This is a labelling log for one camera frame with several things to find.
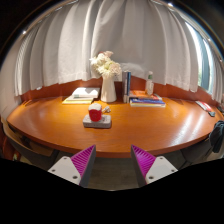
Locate blue standing book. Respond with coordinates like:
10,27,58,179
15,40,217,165
126,70,132,98

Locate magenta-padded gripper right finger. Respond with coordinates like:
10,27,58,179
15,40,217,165
130,144,179,188

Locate white flower bouquet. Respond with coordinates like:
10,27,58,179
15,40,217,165
89,50,123,80

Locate blue flat book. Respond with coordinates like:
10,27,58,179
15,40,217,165
129,97,167,108

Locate red and white charger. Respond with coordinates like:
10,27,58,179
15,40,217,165
88,102,103,123

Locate window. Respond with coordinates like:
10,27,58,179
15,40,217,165
184,21,215,94

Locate white ceramic vase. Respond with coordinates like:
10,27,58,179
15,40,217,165
100,75,118,103

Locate white curtain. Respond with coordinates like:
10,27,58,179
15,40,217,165
13,0,224,104

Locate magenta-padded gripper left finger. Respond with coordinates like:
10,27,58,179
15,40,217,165
48,144,97,188

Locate white power strip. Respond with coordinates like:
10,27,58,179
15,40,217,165
82,114,112,129

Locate grey standing book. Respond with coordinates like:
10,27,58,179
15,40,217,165
121,70,129,104

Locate clear drink bottle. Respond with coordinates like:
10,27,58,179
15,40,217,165
145,70,155,96

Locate white book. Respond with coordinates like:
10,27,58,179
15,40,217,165
71,87,101,100

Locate black bag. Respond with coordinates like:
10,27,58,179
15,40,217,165
209,120,224,154

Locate red booklet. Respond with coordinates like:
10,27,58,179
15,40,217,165
195,100,214,113

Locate yellow book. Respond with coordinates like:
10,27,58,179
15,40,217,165
62,95,95,105

